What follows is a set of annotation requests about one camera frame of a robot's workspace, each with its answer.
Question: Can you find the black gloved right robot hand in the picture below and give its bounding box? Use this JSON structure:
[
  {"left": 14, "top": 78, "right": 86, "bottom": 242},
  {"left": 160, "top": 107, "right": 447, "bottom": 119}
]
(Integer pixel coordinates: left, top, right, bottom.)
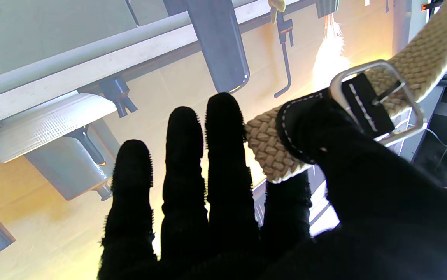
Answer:
[{"left": 98, "top": 89, "right": 447, "bottom": 280}]

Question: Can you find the beige woven belt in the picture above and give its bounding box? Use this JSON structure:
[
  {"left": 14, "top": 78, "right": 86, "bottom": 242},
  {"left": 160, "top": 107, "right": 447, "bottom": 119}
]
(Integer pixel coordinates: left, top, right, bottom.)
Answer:
[{"left": 244, "top": 0, "right": 447, "bottom": 184}]

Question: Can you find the white pampas grass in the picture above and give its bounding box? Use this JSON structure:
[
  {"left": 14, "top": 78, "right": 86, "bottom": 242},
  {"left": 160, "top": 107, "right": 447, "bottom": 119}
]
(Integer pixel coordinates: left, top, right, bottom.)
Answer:
[{"left": 312, "top": 14, "right": 352, "bottom": 92}]

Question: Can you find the black kitchen faucet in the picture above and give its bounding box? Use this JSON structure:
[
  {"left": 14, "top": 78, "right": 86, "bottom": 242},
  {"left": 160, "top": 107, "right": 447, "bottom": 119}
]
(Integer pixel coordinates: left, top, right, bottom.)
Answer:
[{"left": 274, "top": 10, "right": 294, "bottom": 98}]

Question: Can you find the dark ribbed vase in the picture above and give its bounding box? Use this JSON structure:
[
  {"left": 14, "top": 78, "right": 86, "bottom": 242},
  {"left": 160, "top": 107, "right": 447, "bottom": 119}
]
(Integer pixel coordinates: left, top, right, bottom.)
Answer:
[{"left": 316, "top": 0, "right": 340, "bottom": 19}]

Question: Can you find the dark blue rounded container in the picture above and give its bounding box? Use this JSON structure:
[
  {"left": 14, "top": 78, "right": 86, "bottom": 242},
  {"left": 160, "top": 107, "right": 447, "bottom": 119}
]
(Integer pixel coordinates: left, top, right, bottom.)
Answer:
[{"left": 163, "top": 0, "right": 250, "bottom": 94}]

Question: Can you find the yellow brown cactus plant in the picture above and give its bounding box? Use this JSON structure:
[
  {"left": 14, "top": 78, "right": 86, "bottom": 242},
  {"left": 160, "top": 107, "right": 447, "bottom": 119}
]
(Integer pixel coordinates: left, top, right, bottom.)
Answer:
[{"left": 269, "top": 0, "right": 286, "bottom": 24}]

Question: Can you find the small black holder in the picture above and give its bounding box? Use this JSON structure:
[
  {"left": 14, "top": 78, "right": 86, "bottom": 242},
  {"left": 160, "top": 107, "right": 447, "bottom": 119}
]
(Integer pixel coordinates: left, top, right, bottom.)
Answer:
[{"left": 99, "top": 77, "right": 138, "bottom": 118}]

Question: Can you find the white ceramic bowl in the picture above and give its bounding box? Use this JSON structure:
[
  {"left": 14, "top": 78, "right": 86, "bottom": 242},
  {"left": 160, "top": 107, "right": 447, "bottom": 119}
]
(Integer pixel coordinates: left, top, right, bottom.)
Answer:
[{"left": 0, "top": 93, "right": 117, "bottom": 164}]

